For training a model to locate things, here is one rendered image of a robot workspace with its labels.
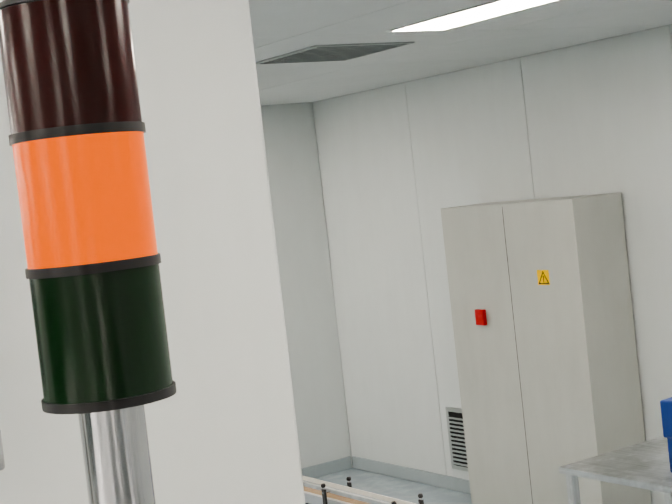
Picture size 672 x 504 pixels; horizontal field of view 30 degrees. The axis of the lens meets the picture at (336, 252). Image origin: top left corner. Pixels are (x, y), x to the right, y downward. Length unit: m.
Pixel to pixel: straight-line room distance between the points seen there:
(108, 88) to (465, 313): 7.64
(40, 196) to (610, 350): 7.04
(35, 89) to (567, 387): 7.09
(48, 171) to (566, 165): 7.43
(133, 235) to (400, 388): 9.06
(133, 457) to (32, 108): 0.13
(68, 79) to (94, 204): 0.05
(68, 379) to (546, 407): 7.23
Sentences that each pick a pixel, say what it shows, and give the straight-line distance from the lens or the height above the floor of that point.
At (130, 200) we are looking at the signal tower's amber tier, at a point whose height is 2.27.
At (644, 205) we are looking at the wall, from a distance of 7.45.
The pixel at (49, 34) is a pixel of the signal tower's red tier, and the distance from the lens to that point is 0.47.
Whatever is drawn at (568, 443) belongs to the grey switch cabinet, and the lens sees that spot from 7.59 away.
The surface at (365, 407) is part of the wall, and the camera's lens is 9.94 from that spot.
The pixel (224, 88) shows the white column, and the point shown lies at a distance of 2.13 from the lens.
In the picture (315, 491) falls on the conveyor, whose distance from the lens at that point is 5.68.
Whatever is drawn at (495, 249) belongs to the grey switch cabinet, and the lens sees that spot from 7.78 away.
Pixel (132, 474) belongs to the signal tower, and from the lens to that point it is 0.48.
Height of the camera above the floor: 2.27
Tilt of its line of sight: 3 degrees down
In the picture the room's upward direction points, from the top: 6 degrees counter-clockwise
